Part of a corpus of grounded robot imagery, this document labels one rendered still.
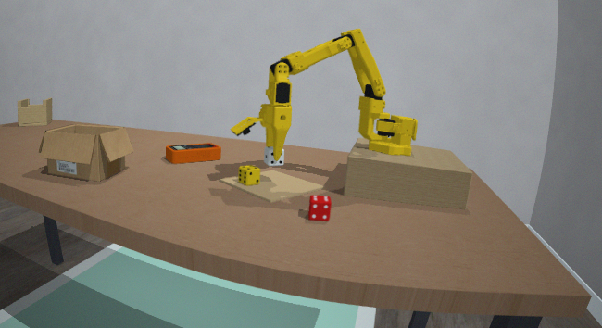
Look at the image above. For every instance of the yellow die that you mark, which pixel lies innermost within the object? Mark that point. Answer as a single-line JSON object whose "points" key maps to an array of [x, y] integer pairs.
{"points": [[249, 175]]}

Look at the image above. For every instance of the red die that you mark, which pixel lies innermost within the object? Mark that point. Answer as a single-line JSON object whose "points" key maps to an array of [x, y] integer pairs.
{"points": [[319, 208]]}

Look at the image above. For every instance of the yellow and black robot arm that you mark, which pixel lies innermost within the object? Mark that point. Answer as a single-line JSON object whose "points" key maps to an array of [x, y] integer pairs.
{"points": [[371, 105]]}

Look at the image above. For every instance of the white die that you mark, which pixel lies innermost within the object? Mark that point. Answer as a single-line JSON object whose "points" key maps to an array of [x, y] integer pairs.
{"points": [[269, 158]]}

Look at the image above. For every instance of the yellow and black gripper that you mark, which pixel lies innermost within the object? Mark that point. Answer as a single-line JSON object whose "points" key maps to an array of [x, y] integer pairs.
{"points": [[269, 116]]}

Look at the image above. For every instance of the orange digital multimeter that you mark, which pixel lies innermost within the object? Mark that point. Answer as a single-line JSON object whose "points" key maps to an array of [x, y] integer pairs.
{"points": [[192, 153]]}

